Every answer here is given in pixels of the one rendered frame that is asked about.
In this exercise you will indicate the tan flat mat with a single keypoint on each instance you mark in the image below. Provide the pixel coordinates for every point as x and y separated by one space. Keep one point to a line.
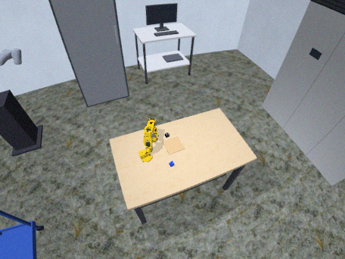
173 145

